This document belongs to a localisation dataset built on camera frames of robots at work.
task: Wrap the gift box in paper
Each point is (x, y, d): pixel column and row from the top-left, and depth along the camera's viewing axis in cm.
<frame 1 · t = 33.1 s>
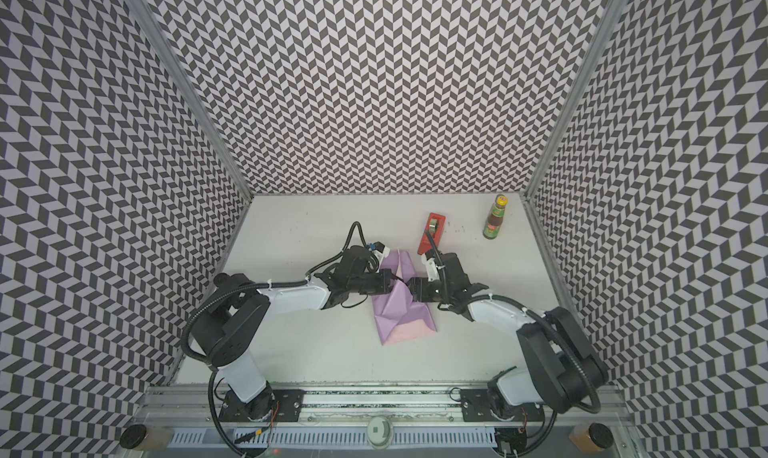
left hand: (404, 284, 86), fingers closed
right hand: (413, 296, 88), fingers open
pink wrapping paper sheet: (398, 315, 82), point 8 cm above the table
red tape dispenser: (432, 234, 104), point 4 cm above the table
green sauce bottle yellow cap: (494, 221, 99), point 11 cm above the table

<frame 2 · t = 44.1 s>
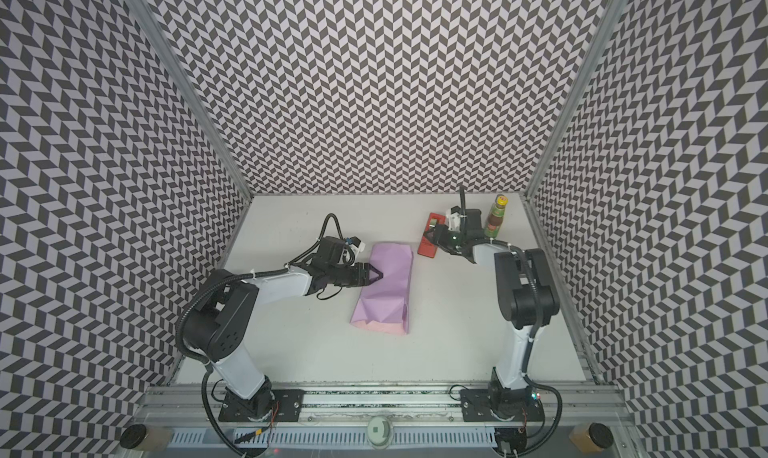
left hand: (375, 279, 91), fingers open
right hand: (425, 241, 98), fingers open
pink wrapping paper sheet: (384, 304, 84), point 8 cm above the table
the other named things where they were.

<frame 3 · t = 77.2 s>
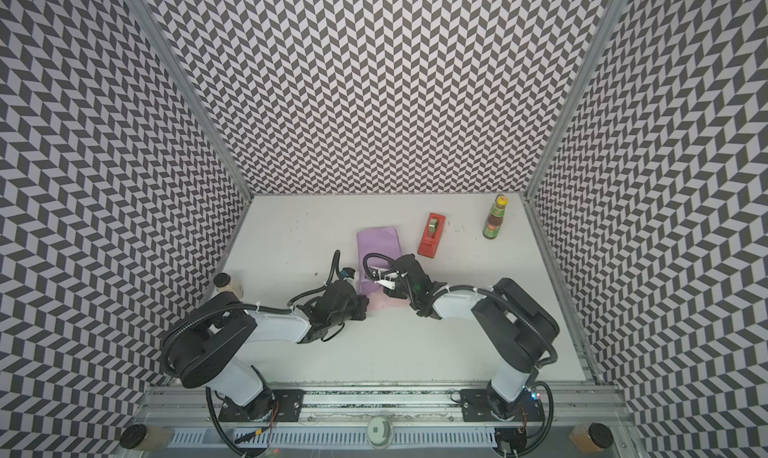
left hand: (370, 302, 91), fingers closed
right hand: (390, 274, 92), fingers open
pink wrapping paper sheet: (377, 249, 97), point 7 cm above the table
small jar black lid: (224, 283, 84), point 12 cm above the table
the other named things where they were.

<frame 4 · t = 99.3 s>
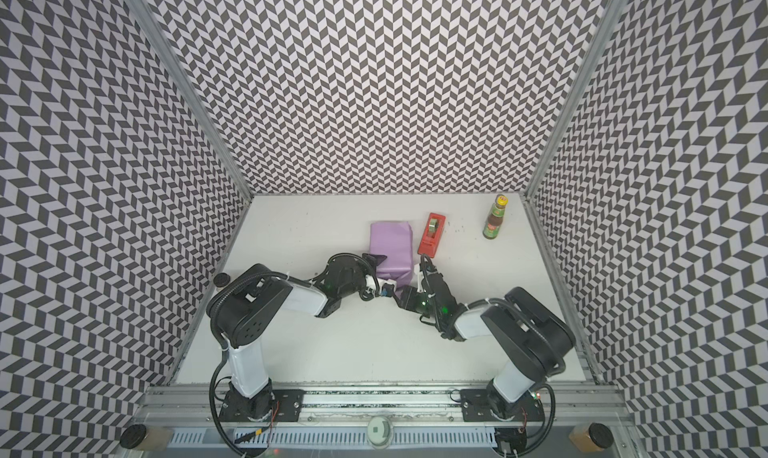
left hand: (381, 262, 95), fingers open
right hand: (394, 302, 89), fingers open
pink wrapping paper sheet: (394, 241, 102), point 5 cm above the table
the other named things where they were.

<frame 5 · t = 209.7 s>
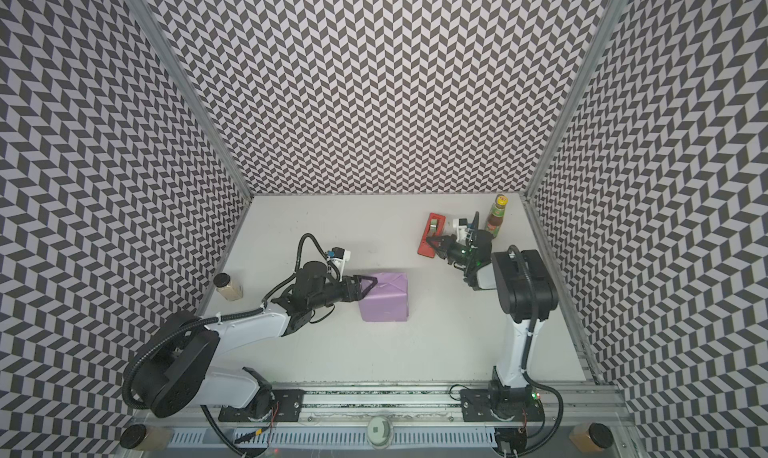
left hand: (370, 283, 84), fingers open
right hand: (422, 245, 94), fingers closed
pink wrapping paper sheet: (387, 300, 80), point 12 cm above the table
the other named things where they were.

